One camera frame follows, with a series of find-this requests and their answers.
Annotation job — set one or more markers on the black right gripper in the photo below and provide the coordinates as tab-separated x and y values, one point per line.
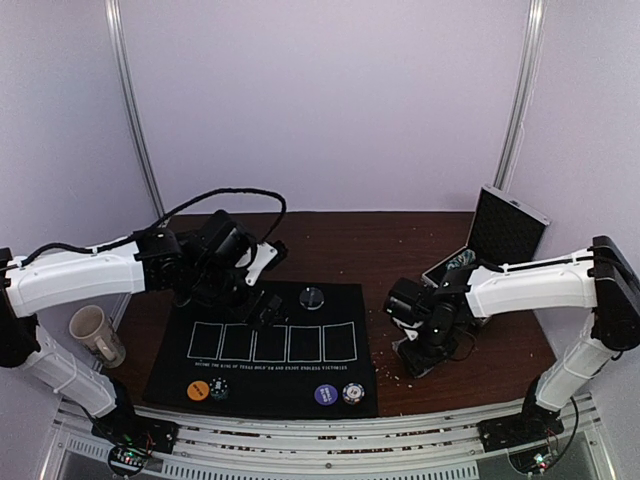
417	356

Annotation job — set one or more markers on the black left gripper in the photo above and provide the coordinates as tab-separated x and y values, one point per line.
267	310

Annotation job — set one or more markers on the poker chip stack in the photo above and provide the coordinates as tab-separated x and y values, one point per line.
353	393

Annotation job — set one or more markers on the black green chip stack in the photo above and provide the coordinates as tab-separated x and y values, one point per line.
219	389

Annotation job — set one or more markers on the orange big blind button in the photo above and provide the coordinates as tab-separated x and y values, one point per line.
198	390

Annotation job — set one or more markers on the purple small blind button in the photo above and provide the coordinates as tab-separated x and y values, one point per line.
326	395

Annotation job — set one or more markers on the deck of playing cards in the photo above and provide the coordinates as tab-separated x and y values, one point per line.
416	364

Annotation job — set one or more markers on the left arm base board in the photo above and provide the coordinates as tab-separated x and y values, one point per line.
134	438

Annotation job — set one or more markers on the right arm base board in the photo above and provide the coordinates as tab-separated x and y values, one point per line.
532	424

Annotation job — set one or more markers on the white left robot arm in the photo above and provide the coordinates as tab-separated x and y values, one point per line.
40	281

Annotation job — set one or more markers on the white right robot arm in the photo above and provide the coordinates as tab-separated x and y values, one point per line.
598	280

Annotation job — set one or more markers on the chip stack in case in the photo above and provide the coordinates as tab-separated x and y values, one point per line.
462	259

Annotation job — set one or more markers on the clear acrylic dealer button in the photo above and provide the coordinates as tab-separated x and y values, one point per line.
311	298

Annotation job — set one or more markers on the black poker mat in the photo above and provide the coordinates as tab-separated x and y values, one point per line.
273	371

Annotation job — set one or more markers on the beige ceramic mug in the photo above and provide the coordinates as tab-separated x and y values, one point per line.
93	329

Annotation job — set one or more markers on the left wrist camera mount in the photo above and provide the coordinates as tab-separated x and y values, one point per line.
260	257

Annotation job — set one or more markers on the aluminium front frame rails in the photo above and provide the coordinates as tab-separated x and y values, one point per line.
443	445

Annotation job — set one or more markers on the aluminium corner post left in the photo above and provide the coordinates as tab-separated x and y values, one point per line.
118	41

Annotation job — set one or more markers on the aluminium corner post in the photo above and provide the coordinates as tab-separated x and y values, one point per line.
530	56
118	41

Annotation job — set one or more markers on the aluminium corner post right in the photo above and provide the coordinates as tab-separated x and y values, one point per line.
530	56

